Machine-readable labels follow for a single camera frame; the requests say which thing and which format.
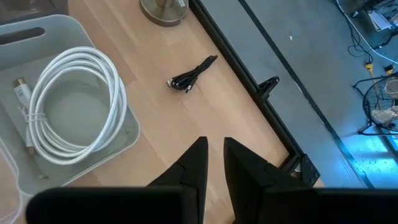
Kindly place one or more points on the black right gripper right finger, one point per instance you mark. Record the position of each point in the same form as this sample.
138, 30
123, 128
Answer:
245, 180

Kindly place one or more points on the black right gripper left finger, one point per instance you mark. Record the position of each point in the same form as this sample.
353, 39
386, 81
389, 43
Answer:
192, 174

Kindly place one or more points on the black floor fan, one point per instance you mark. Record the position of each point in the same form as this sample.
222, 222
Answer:
382, 102

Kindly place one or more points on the white roll on metal cup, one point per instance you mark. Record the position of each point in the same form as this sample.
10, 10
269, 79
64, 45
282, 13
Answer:
161, 17

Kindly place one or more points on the yellow power plug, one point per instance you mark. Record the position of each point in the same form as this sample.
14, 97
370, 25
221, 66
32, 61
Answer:
369, 69
389, 69

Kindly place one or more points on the clear plastic bin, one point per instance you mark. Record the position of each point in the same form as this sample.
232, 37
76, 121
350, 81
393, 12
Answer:
6, 186

